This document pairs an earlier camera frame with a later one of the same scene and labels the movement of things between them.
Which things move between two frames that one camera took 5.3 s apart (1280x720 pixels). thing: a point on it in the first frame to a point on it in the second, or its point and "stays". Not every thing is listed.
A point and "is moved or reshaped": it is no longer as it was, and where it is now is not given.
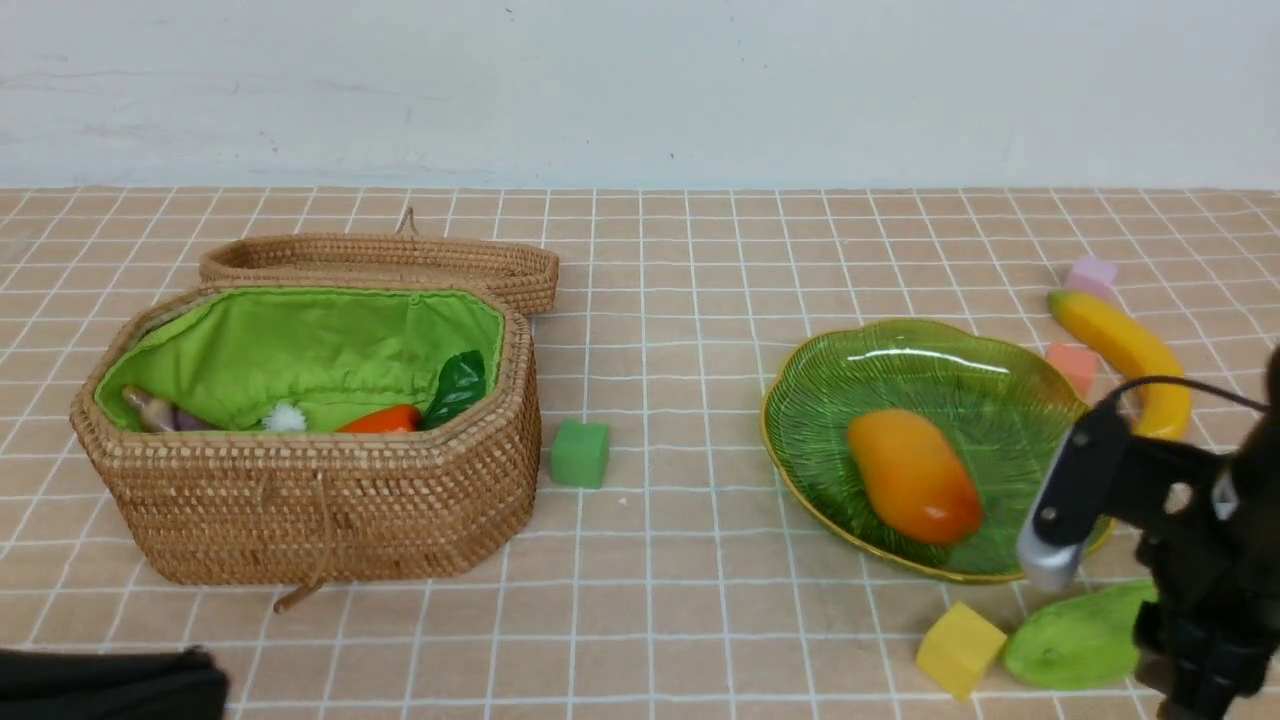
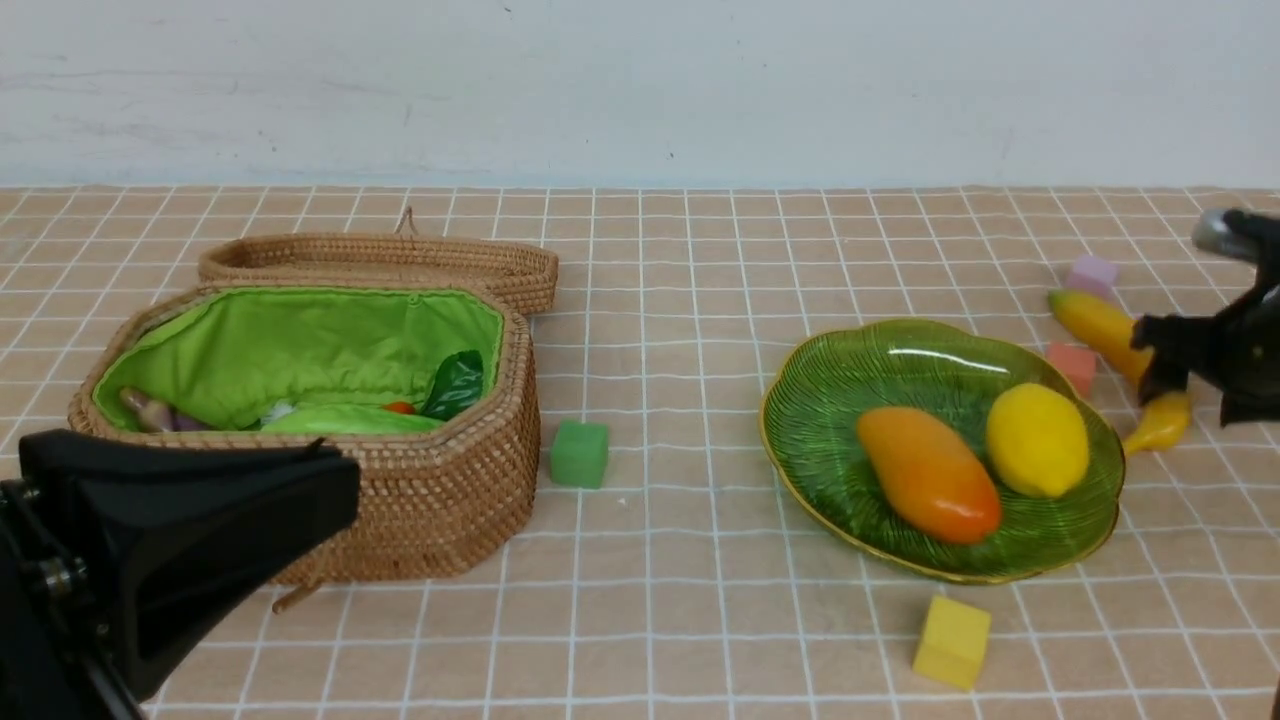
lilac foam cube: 1091,274 stays
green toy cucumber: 1087,641 to 349,419
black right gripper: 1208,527 to 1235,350
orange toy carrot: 462,385 stays
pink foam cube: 1077,362 stays
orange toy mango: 914,477 is moved or reshaped
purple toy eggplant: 164,416 stays
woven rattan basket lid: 527,273 stays
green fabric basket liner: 226,359 stays
